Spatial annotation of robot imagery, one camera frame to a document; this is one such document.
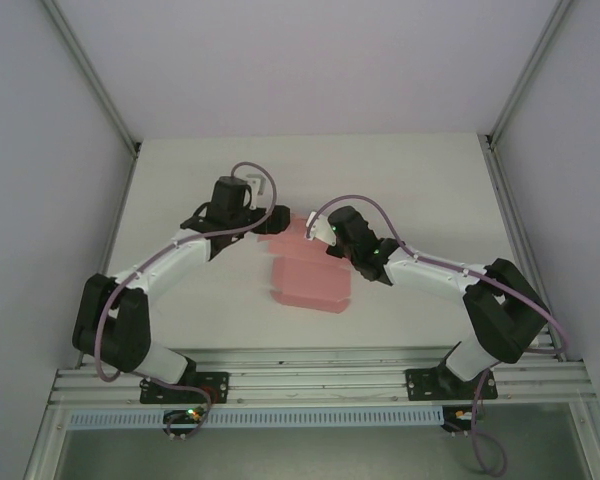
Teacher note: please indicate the aluminium table side rail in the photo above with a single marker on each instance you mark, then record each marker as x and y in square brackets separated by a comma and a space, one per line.
[517, 225]
[117, 220]

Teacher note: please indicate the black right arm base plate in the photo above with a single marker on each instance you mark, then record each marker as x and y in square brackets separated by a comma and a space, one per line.
[420, 385]

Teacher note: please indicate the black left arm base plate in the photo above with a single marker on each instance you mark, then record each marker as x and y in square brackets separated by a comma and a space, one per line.
[217, 387]

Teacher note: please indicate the aluminium frame post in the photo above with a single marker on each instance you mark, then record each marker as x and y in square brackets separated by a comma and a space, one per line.
[90, 70]
[529, 70]

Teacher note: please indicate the aluminium mounting rail beam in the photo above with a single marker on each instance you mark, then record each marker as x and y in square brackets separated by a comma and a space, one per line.
[320, 375]

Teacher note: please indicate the pink paper box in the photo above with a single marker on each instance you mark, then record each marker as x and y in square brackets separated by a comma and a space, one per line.
[310, 285]

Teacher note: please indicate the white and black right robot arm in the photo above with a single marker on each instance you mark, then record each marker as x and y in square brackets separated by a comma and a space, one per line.
[425, 277]

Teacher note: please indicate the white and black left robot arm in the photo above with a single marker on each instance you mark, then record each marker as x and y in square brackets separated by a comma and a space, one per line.
[175, 252]

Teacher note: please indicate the small circuit board with leds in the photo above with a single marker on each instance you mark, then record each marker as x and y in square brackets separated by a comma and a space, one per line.
[460, 415]
[190, 414]

